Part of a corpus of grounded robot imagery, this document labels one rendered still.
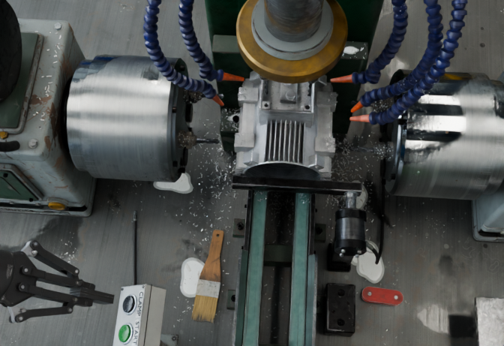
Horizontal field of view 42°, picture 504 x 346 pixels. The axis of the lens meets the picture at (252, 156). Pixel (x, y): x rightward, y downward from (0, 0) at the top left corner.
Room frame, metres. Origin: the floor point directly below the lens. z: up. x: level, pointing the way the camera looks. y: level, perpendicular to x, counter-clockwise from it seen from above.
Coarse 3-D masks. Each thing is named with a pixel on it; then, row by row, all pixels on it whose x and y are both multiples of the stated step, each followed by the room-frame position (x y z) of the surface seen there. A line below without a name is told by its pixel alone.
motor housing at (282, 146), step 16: (240, 112) 0.59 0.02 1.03; (256, 112) 0.57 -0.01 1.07; (320, 112) 0.57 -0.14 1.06; (240, 128) 0.55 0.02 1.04; (256, 128) 0.53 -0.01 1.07; (272, 128) 0.52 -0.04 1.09; (288, 128) 0.52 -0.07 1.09; (304, 128) 0.51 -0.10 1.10; (320, 128) 0.53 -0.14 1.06; (256, 144) 0.50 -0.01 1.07; (272, 144) 0.49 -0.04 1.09; (288, 144) 0.49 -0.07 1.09; (304, 144) 0.49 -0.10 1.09; (240, 160) 0.48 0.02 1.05; (272, 160) 0.46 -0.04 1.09; (288, 160) 0.45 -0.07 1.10; (304, 160) 0.46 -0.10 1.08; (272, 176) 0.48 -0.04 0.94; (288, 176) 0.48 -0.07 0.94; (304, 176) 0.47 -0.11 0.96; (320, 176) 0.44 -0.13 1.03
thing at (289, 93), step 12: (264, 84) 0.61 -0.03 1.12; (288, 84) 0.59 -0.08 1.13; (300, 84) 0.60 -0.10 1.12; (312, 84) 0.59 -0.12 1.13; (264, 96) 0.58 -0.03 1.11; (276, 96) 0.58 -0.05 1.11; (288, 96) 0.57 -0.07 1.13; (300, 96) 0.58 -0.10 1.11; (312, 96) 0.56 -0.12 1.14; (264, 108) 0.54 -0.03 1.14; (288, 108) 0.55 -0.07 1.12; (300, 108) 0.55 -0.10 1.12; (312, 108) 0.54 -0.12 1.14; (264, 120) 0.54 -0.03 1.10; (288, 120) 0.53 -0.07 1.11; (300, 120) 0.53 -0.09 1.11; (312, 120) 0.53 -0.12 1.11
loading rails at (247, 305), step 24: (264, 192) 0.46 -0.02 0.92; (264, 216) 0.40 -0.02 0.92; (312, 216) 0.39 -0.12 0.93; (264, 240) 0.35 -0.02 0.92; (312, 240) 0.34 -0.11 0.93; (240, 264) 0.30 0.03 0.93; (264, 264) 0.33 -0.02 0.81; (288, 264) 0.32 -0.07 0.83; (312, 264) 0.29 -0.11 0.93; (240, 288) 0.25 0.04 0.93; (312, 288) 0.25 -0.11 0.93; (240, 312) 0.21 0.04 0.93; (312, 312) 0.20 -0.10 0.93; (240, 336) 0.16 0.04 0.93; (288, 336) 0.17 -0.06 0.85; (312, 336) 0.15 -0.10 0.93
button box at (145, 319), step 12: (132, 288) 0.24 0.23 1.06; (144, 288) 0.23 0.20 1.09; (156, 288) 0.23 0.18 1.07; (120, 300) 0.22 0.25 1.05; (144, 300) 0.21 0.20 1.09; (156, 300) 0.21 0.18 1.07; (120, 312) 0.20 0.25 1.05; (132, 312) 0.19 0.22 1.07; (144, 312) 0.19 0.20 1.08; (156, 312) 0.19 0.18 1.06; (120, 324) 0.18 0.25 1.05; (132, 324) 0.17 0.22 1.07; (144, 324) 0.17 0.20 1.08; (156, 324) 0.17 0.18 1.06; (132, 336) 0.15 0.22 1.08; (144, 336) 0.15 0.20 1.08; (156, 336) 0.15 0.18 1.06
